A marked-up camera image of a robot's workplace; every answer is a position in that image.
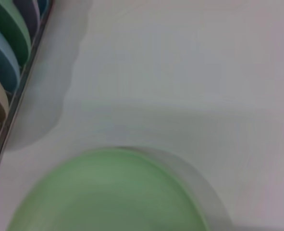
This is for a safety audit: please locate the light green plate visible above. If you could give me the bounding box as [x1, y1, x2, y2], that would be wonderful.
[5, 147, 211, 231]

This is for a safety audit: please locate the teal blue plate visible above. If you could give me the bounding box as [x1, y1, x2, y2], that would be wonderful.
[37, 0, 49, 15]

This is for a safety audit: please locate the dark green plate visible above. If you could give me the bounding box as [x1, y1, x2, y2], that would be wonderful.
[0, 0, 32, 67]

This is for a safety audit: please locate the grey lavender plate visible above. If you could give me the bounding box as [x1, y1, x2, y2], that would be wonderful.
[13, 0, 41, 37]

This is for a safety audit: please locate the blue plate with pale rim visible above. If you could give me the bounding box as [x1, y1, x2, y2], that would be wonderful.
[0, 18, 21, 94]

